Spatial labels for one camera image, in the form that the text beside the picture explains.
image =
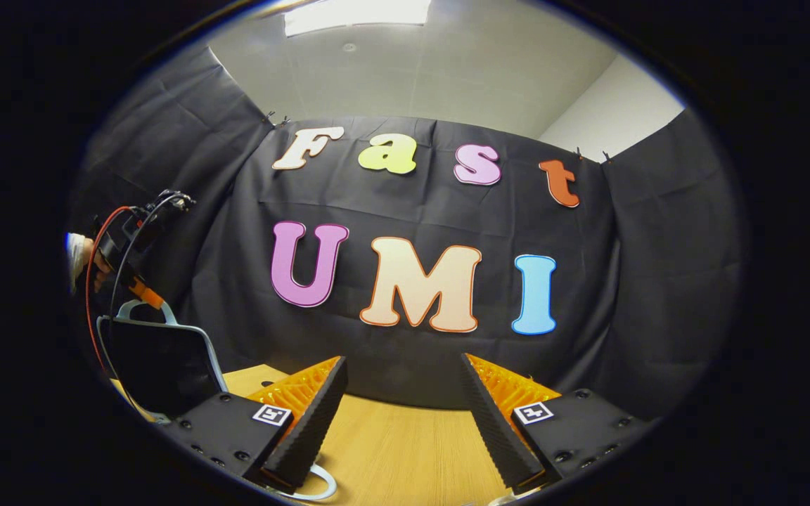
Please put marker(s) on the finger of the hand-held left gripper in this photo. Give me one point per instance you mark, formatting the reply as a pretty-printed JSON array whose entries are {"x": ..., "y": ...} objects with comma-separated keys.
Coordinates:
[{"x": 148, "y": 294}]

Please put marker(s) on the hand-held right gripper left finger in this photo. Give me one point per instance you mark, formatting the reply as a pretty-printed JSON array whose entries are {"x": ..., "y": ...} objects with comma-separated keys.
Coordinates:
[{"x": 313, "y": 422}]

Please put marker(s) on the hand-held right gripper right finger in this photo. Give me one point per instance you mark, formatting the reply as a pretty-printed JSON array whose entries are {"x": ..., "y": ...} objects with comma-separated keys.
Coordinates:
[{"x": 493, "y": 429}]

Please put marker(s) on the black backdrop cloth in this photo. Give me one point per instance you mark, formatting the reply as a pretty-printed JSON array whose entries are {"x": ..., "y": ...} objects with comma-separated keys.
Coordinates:
[{"x": 433, "y": 211}]

